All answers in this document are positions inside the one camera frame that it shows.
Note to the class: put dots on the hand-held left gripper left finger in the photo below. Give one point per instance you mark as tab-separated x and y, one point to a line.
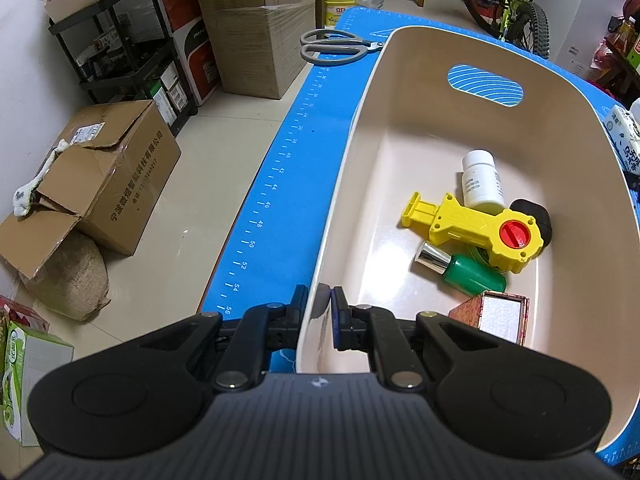
299	310

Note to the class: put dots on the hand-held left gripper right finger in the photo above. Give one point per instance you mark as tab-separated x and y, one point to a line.
340	315

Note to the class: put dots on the green bottle with silver cap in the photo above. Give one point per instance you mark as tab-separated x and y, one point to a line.
470	275

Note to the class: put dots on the yellow toy with red knob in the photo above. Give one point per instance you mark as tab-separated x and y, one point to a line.
465	225

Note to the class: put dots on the red-brown patterned box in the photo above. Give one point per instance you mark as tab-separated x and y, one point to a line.
500	312

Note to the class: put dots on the beige plastic basket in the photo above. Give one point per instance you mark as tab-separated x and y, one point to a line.
400	150

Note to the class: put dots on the white plastic bottle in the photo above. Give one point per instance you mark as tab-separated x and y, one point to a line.
480	180

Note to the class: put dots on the black rounded object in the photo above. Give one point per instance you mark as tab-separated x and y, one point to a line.
544	222

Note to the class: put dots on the blue measuring mat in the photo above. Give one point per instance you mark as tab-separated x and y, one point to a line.
300	160

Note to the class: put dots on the open cardboard box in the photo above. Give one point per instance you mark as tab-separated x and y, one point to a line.
120	185

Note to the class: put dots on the beige sack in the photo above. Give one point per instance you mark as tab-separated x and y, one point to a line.
70	280

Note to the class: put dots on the grey scissors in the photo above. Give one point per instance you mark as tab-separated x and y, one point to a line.
330	55

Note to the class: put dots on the large wrapped cardboard box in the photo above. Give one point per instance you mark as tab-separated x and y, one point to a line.
260	47

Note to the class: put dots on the white and red appliance carton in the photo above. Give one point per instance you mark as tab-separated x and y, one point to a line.
197	60

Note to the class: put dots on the green and white carton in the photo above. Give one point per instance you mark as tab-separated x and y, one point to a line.
35	380

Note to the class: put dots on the red packet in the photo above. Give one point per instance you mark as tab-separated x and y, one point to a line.
20	312

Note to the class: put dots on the black shelving cart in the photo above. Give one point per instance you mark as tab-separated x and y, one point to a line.
125	72

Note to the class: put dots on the white bone-shaped cloth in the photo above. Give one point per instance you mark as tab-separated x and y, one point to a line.
24	197

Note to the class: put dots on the yellow jug with label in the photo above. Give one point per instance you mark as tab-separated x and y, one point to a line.
339	10

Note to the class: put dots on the tissue pack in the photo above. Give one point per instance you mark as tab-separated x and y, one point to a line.
622	142

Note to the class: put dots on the green and black bicycle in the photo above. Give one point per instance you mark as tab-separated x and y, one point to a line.
520	17

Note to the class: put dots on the white refrigerator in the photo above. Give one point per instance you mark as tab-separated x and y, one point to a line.
585	20

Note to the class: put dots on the wooden shelf with snacks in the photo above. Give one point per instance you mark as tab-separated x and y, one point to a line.
622	50

